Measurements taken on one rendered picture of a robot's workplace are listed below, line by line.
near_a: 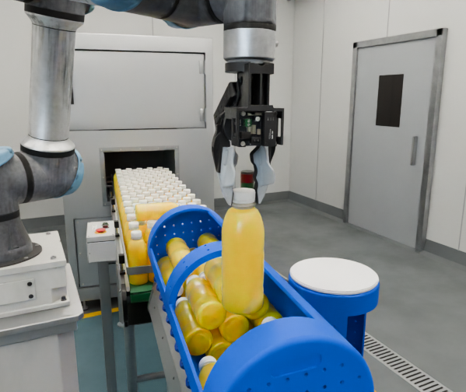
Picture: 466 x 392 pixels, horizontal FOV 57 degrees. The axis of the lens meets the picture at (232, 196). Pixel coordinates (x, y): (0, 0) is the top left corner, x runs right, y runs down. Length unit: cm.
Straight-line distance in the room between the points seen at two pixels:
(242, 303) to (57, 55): 63
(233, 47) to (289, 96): 608
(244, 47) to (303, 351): 45
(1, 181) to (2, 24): 474
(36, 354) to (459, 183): 412
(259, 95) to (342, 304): 85
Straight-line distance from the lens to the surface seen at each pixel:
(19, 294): 100
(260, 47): 62
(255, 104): 62
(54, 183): 106
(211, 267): 108
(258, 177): 68
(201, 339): 104
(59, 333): 100
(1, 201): 100
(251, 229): 67
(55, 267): 99
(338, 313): 135
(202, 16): 69
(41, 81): 102
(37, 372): 105
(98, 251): 165
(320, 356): 73
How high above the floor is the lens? 159
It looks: 13 degrees down
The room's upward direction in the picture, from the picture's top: straight up
